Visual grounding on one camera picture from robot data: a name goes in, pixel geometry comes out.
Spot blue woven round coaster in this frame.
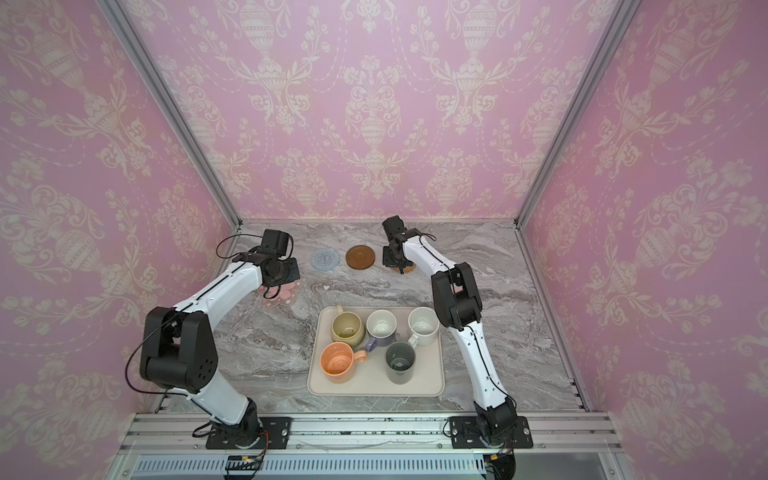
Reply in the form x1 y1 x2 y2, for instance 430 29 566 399
311 248 341 272

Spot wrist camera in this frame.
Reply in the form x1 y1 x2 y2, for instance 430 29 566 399
260 229 292 257
382 215 407 242

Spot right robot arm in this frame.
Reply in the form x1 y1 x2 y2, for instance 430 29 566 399
383 229 518 446

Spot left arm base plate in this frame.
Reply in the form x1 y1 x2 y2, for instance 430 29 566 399
205 416 292 450

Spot brown wooden round coaster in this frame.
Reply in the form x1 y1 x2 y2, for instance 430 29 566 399
345 245 376 270

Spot orange pink mug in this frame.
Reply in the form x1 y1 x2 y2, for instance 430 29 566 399
320 342 368 383

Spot left aluminium corner post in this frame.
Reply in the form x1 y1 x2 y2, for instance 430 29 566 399
96 0 242 230

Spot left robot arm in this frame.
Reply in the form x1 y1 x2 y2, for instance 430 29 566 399
139 254 300 450

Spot grey mug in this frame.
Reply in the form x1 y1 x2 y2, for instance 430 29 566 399
385 341 416 385

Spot rattan woven round coaster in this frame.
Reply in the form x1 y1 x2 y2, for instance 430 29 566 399
393 262 416 274

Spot pink flower coaster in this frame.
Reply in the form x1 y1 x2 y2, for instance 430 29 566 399
258 281 301 308

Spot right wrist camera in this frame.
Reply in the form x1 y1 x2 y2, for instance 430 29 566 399
382 215 407 242

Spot lavender white mug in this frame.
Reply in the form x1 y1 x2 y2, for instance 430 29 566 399
358 309 398 352

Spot beige serving tray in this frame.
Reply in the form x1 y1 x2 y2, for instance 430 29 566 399
307 306 445 397

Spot aluminium corner post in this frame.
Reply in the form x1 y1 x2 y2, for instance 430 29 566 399
96 0 242 230
516 0 641 231

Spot right aluminium corner post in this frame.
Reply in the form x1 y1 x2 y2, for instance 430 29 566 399
516 0 641 231

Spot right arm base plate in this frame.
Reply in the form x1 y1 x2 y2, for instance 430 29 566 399
443 415 534 450

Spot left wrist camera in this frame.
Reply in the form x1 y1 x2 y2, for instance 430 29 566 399
260 229 292 257

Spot yellow-green mug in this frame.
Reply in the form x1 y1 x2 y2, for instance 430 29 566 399
331 306 365 349

